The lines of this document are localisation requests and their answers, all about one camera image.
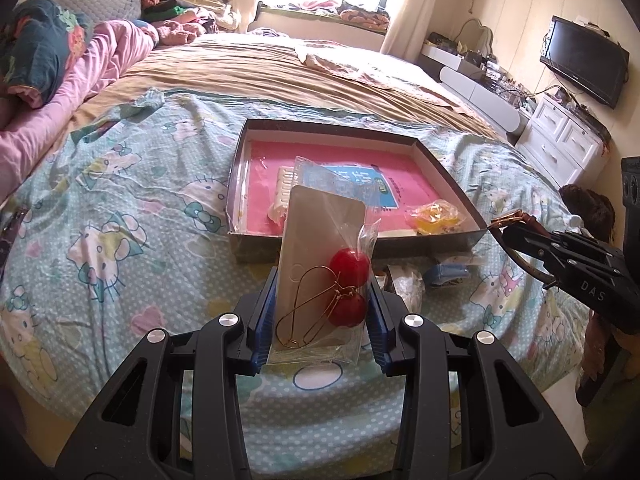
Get cream curtain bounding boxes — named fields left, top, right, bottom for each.
left=379, top=0, right=446, bottom=56

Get clear packet with brown item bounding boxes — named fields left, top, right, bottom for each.
left=375, top=262, right=427, bottom=311

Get pile of clothes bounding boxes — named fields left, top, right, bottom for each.
left=140, top=0, right=246, bottom=46

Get small blue box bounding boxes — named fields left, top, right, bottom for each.
left=424, top=255, right=476, bottom=288

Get dark floral pillow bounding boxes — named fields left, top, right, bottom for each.
left=0, top=0, right=96, bottom=108

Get clothes on window seat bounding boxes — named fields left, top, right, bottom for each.
left=260, top=0, right=391, bottom=31

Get white framed mirror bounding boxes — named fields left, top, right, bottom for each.
left=457, top=17, right=496, bottom=58

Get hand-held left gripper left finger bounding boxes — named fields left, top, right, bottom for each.
left=52, top=267, right=278, bottom=480

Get dark brown fuzzy object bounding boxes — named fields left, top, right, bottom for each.
left=559, top=184, right=617, bottom=242

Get tan bedsheet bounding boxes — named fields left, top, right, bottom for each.
left=70, top=35, right=516, bottom=146

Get white hair comb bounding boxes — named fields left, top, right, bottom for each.
left=267, top=165, right=301, bottom=226

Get printed cartoon cat blanket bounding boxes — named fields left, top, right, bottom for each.
left=0, top=87, right=591, bottom=466

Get pink quilt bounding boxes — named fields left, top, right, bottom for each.
left=0, top=19, right=161, bottom=206

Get black television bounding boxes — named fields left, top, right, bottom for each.
left=539, top=15, right=631, bottom=109

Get white drawer cabinet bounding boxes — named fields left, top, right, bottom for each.
left=515, top=92, right=611, bottom=188

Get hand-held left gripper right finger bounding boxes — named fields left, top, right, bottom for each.
left=367, top=277, right=586, bottom=480

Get brown strap watch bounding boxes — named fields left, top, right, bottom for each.
left=490, top=211, right=556, bottom=288

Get dark cardboard box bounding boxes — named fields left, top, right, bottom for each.
left=226, top=119, right=490, bottom=265

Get red ball earrings packet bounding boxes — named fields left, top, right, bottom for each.
left=266, top=185, right=382, bottom=365

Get yellow jewelry packet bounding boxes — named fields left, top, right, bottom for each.
left=404, top=199, right=468, bottom=236

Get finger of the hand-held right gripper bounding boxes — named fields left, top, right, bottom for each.
left=520, top=251, right=562, bottom=282
left=501, top=222, right=566, bottom=257

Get grey white vanity desk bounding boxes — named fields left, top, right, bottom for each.
left=417, top=40, right=531, bottom=133

